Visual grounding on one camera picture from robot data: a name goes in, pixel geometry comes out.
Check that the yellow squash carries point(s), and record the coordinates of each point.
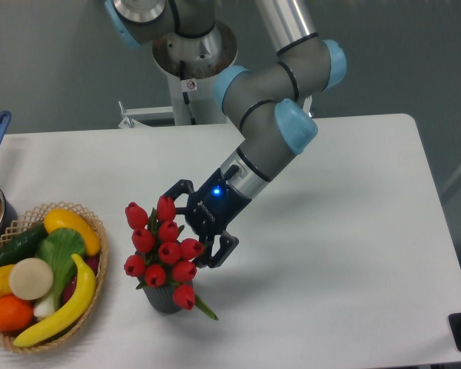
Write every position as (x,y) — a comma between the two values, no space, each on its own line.
(63,218)

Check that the orange fruit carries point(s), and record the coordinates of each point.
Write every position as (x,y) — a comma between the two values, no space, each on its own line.
(15,314)

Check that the beige round disc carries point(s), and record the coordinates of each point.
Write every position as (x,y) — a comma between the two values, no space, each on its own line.
(30,279)

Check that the yellow banana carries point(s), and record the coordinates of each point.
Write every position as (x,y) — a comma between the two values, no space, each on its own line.
(66,315)

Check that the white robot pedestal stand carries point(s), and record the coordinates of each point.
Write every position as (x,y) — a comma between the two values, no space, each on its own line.
(202,93)

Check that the woven wicker basket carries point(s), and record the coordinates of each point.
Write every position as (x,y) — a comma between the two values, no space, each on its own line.
(28,220)

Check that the green bok choy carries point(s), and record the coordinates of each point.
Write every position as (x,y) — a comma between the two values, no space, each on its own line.
(56,250)

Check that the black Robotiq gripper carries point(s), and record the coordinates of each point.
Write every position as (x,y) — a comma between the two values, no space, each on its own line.
(208,211)

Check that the dark grey ribbed vase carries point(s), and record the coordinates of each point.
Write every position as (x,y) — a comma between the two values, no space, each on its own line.
(161,298)

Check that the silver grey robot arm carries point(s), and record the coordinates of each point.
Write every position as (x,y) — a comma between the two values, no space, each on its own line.
(197,54)

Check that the green cucumber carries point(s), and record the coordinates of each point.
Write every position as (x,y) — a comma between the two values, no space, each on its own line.
(23,245)

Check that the dark red vegetable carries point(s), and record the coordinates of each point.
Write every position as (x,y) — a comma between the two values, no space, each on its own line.
(93,263)

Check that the red tulip bouquet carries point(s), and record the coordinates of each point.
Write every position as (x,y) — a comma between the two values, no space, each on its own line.
(160,258)

